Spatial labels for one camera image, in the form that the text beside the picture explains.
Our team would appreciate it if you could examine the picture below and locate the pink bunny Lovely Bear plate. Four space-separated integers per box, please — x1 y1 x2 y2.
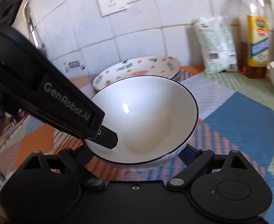
92 56 181 91

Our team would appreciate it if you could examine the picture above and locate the hanging metal ladle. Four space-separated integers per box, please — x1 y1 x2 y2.
22 0 46 57

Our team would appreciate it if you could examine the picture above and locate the patchwork checkered tablecloth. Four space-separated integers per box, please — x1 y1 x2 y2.
0 66 274 223

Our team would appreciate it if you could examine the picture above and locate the white salt bag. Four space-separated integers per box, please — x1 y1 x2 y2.
194 16 238 74

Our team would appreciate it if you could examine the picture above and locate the cooking oil bottle yellow label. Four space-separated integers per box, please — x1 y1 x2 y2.
238 0 270 79

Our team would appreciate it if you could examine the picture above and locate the wall sticker label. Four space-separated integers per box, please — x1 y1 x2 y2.
63 60 85 73

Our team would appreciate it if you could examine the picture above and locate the white wall power socket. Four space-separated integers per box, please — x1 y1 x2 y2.
94 0 129 18

